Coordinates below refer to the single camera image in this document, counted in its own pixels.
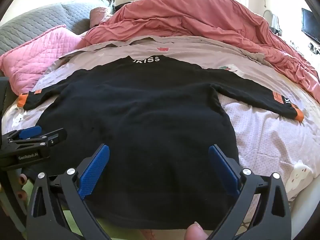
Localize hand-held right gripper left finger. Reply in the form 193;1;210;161
26;144;113;240

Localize black sweater with orange cuffs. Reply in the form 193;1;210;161
19;55;304;230

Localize dusty pink small pillow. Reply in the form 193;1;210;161
89;6;116;28

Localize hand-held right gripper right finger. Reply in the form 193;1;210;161
208;144;292;240

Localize black television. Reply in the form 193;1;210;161
301;8;320;46

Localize coral red duvet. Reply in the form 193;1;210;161
84;0;320;98

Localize white handbag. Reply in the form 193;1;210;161
264;9;283;34

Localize person's left hand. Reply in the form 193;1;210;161
15;172;28;200

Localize mauve printed bed cover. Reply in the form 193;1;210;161
0;36;320;205

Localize pink quilted pillow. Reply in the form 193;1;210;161
0;25;84;94

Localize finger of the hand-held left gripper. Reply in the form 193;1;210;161
7;128;68;153
2;126;42;143

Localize person's right hand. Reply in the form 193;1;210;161
184;224;209;240

